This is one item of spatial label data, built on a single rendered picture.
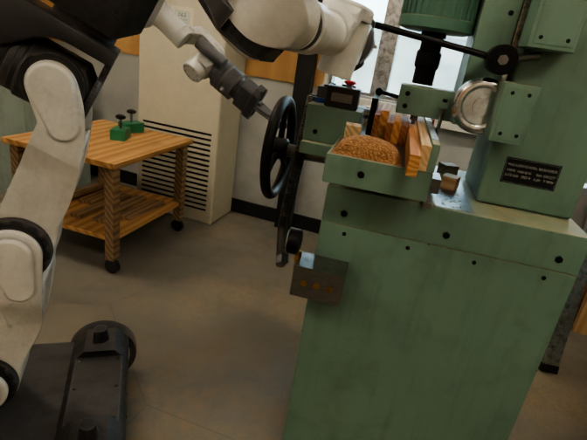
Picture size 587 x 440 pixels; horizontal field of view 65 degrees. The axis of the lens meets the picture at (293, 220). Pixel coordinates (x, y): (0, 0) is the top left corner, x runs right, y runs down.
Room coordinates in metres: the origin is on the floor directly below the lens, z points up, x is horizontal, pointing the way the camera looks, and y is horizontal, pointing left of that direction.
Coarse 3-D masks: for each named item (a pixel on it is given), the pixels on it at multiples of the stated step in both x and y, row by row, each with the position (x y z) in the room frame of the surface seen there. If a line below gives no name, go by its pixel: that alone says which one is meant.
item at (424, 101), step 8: (400, 88) 1.18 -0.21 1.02; (408, 88) 1.17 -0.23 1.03; (416, 88) 1.17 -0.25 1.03; (424, 88) 1.17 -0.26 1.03; (432, 88) 1.17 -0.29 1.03; (400, 96) 1.18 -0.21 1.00; (408, 96) 1.17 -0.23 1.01; (416, 96) 1.17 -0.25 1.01; (424, 96) 1.17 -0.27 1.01; (432, 96) 1.16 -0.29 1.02; (440, 96) 1.16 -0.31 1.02; (448, 96) 1.16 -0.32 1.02; (400, 104) 1.17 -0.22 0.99; (408, 104) 1.17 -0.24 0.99; (416, 104) 1.17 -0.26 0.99; (424, 104) 1.17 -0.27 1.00; (432, 104) 1.16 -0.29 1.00; (400, 112) 1.17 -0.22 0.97; (408, 112) 1.17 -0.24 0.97; (416, 112) 1.17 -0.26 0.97; (424, 112) 1.16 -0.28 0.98; (432, 112) 1.16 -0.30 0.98; (448, 112) 1.15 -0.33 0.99; (448, 120) 1.15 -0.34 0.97
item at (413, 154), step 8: (416, 128) 1.13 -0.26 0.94; (408, 136) 1.04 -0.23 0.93; (416, 136) 1.01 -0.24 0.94; (408, 144) 0.95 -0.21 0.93; (416, 144) 0.91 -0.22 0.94; (408, 152) 0.88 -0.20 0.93; (416, 152) 0.83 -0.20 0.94; (408, 160) 0.82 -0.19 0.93; (416, 160) 0.81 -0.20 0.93; (408, 168) 0.81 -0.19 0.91; (416, 168) 0.81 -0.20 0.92; (416, 176) 0.81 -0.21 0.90
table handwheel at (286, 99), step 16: (288, 96) 1.26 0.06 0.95; (272, 112) 1.18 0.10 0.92; (288, 112) 1.33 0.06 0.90; (272, 128) 1.14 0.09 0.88; (288, 128) 1.37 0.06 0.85; (272, 144) 1.13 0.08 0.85; (288, 144) 1.25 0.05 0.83; (272, 160) 1.19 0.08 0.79; (288, 160) 1.36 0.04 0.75; (320, 160) 1.22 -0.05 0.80; (272, 192) 1.18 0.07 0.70
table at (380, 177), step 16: (304, 144) 1.12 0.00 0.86; (320, 144) 1.11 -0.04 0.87; (336, 144) 0.99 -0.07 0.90; (336, 160) 0.89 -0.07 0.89; (352, 160) 0.89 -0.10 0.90; (368, 160) 0.88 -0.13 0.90; (336, 176) 0.89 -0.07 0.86; (352, 176) 0.88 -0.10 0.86; (368, 176) 0.88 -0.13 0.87; (384, 176) 0.87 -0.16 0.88; (400, 176) 0.87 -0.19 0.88; (384, 192) 0.87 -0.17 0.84; (400, 192) 0.87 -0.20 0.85; (416, 192) 0.86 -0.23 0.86
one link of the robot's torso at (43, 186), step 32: (32, 64) 0.82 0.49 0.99; (32, 96) 0.81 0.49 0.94; (64, 96) 0.82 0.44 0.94; (64, 128) 0.82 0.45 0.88; (32, 160) 0.83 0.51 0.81; (64, 160) 0.83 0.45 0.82; (32, 192) 0.83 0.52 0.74; (64, 192) 0.85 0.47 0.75; (0, 224) 0.80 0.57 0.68; (32, 224) 0.82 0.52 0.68
